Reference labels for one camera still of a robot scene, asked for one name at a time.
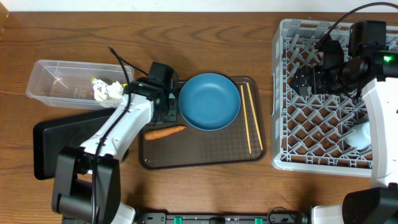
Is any white tissue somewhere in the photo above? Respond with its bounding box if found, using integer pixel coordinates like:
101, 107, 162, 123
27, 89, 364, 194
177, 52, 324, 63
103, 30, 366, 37
93, 84, 124, 101

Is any yellow snack wrapper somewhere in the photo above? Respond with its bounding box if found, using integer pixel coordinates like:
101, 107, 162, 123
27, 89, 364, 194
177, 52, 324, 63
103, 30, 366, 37
91, 77, 127, 87

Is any pink plastic cup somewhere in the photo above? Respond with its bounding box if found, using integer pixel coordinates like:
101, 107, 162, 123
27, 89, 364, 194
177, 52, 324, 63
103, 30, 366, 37
346, 121, 371, 150

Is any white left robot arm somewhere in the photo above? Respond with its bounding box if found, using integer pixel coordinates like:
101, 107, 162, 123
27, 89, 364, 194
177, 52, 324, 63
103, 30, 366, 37
52, 78, 178, 223

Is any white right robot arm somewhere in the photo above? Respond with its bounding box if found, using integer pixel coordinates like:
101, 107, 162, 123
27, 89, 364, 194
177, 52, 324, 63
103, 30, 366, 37
290, 40, 397, 223

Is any grey dishwasher rack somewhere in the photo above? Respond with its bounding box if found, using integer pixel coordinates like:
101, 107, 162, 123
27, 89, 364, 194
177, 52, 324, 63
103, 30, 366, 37
271, 18, 398, 178

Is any clear plastic waste bin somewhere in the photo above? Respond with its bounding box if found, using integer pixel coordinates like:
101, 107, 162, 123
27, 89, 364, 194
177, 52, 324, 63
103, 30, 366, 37
26, 60, 126, 110

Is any black waste bin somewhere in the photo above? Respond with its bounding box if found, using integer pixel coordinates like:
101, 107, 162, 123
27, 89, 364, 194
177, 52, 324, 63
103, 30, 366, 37
33, 108, 115, 180

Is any orange carrot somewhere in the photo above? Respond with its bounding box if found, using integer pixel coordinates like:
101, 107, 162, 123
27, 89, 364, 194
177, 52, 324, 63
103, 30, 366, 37
144, 125, 186, 141

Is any large blue plate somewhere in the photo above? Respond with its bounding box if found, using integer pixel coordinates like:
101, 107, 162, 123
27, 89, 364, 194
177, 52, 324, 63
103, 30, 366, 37
178, 73, 241, 131

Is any right wooden chopstick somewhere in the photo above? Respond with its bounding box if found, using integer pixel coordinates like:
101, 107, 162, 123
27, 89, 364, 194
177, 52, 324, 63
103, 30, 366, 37
246, 83, 264, 151

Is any dark brown serving tray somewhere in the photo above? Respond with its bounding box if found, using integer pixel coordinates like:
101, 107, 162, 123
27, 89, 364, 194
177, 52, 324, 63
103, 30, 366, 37
139, 77, 267, 170

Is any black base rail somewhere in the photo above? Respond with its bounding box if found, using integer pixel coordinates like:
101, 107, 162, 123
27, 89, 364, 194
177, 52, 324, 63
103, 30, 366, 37
62, 207, 312, 224

